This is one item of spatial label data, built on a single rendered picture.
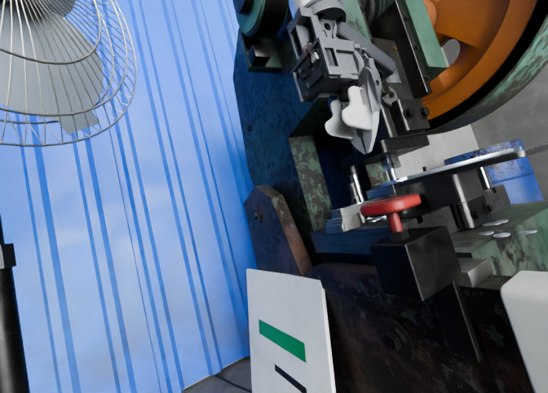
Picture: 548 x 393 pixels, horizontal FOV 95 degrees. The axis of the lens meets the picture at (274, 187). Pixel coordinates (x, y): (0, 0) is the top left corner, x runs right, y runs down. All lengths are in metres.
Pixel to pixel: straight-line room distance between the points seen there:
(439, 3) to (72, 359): 2.08
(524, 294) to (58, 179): 1.72
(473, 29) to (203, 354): 1.86
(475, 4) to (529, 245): 0.75
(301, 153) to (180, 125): 1.11
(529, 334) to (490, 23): 0.88
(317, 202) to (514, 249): 0.45
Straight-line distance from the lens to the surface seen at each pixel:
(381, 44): 0.83
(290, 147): 0.80
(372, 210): 0.37
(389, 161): 0.77
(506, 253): 0.61
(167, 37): 2.12
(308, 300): 0.77
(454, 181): 0.66
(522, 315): 0.43
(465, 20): 1.14
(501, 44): 1.04
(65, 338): 1.65
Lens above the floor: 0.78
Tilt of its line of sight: 6 degrees up
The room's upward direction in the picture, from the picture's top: 15 degrees counter-clockwise
